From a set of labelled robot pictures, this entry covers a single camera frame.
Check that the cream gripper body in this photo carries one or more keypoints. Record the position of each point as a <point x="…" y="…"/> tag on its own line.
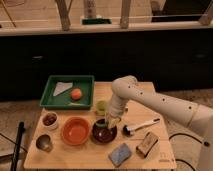
<point x="111" y="120"/>

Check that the green pepper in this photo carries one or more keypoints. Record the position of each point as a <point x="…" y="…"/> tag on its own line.
<point x="102" y="125"/>

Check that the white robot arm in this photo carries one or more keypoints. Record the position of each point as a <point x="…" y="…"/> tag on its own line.
<point x="196" y="117"/>

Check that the purple bowl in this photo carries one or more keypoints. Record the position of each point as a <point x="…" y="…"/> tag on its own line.
<point x="103" y="135"/>

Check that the orange bowl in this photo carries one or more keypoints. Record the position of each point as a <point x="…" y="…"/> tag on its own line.
<point x="75" y="131"/>

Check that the green plastic cup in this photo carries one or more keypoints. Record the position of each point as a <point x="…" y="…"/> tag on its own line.
<point x="101" y="107"/>

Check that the blue sponge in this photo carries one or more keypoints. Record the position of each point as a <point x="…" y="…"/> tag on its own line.
<point x="120" y="154"/>

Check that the brown wooden block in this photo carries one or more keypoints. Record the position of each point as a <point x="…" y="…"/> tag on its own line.
<point x="147" y="144"/>

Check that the orange fruit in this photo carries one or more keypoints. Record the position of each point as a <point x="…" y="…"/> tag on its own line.
<point x="76" y="94"/>

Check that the green plastic tray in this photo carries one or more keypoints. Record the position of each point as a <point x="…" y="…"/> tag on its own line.
<point x="63" y="100"/>

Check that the white cloth piece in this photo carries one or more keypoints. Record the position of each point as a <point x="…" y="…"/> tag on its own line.
<point x="61" y="87"/>

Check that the silver metal cup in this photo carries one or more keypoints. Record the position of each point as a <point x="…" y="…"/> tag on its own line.
<point x="44" y="143"/>

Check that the black pole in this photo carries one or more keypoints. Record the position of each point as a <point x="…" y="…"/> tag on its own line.
<point x="15" y="156"/>

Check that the green board on shelf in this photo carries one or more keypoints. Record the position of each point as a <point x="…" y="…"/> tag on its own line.
<point x="96" y="21"/>

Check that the white handled brush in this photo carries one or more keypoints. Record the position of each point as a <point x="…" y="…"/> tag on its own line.
<point x="129" y="130"/>

